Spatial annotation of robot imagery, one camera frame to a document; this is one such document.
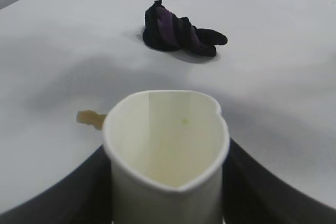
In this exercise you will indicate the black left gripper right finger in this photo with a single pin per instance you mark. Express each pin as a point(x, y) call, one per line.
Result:
point(275, 192)

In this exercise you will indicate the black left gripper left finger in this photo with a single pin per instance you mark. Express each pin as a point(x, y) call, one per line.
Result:
point(52, 197)

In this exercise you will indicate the white paper cup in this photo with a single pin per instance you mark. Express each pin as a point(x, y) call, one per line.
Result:
point(168, 161)

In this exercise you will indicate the black purple striped cloth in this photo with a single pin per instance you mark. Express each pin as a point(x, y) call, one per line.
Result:
point(170, 32)

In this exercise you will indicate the brown liquid spill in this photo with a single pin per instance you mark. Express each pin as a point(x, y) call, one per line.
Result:
point(89, 119)

